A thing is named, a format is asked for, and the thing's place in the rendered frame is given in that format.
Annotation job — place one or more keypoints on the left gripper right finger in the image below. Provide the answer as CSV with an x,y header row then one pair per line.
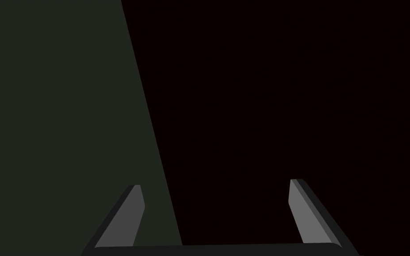
x,y
310,218

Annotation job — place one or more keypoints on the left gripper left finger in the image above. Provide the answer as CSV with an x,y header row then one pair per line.
x,y
123,222

